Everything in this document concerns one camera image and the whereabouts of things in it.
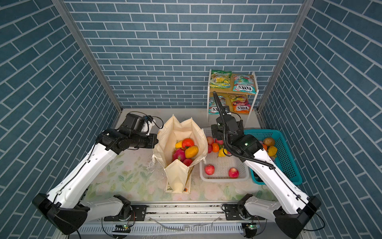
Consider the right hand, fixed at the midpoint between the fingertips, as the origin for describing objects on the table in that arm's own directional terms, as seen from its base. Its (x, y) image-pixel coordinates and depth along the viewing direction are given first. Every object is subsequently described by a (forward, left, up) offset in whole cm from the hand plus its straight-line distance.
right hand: (223, 122), depth 71 cm
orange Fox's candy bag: (+29, -13, -13) cm, 35 cm away
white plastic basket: (-7, -2, -32) cm, 32 cm away
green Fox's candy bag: (+23, +5, -13) cm, 27 cm away
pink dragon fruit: (-7, +24, -22) cm, 33 cm away
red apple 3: (-13, -8, -27) cm, 31 cm away
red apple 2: (-13, +5, -26) cm, 30 cm away
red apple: (+6, -1, -27) cm, 28 cm away
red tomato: (0, +19, -21) cm, 28 cm away
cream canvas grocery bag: (-20, +21, -19) cm, 35 cm away
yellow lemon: (-1, -1, -28) cm, 28 cm away
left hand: (-8, +31, -7) cm, 33 cm away
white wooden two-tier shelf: (+22, -8, +2) cm, 23 cm away
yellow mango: (+1, +25, -25) cm, 36 cm away
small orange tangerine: (+1, +2, -25) cm, 25 cm away
